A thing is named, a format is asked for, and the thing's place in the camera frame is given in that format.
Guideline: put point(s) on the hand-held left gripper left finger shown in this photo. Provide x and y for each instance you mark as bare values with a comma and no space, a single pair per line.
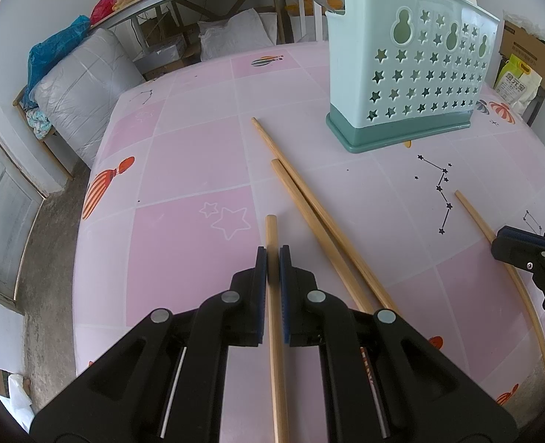
262,295

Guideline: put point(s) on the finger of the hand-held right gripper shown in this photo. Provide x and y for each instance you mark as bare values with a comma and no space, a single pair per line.
521,251

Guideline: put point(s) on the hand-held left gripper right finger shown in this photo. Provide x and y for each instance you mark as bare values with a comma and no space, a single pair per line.
285,295

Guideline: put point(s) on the wooden chopstick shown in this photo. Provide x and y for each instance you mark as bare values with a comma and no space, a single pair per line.
272,240
318,207
475,214
309,221

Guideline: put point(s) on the teal plastic utensil holder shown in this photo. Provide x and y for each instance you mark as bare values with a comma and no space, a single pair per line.
346,55

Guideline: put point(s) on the pink printed tablecloth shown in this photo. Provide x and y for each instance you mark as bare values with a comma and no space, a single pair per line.
185,240

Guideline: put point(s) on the dark stool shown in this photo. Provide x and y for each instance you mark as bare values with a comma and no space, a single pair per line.
536,106

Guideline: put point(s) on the yellow white packet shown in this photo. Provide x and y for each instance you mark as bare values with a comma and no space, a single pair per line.
517,80

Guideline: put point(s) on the cardboard box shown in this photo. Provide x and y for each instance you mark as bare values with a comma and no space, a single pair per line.
531,50

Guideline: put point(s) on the flat box under table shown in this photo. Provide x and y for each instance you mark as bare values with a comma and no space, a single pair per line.
161,55

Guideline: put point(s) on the white sack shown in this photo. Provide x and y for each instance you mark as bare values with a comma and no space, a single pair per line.
235,32

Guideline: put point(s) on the grey door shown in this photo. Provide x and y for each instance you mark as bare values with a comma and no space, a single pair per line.
0,221

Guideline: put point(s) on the plastic-wrapped white bundle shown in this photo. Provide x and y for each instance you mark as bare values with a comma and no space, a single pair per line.
83,87

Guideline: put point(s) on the blue plastic bag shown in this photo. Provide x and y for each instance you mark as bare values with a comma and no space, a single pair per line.
53,50

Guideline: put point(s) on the red plastic bag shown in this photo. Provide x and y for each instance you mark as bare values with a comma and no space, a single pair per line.
102,7

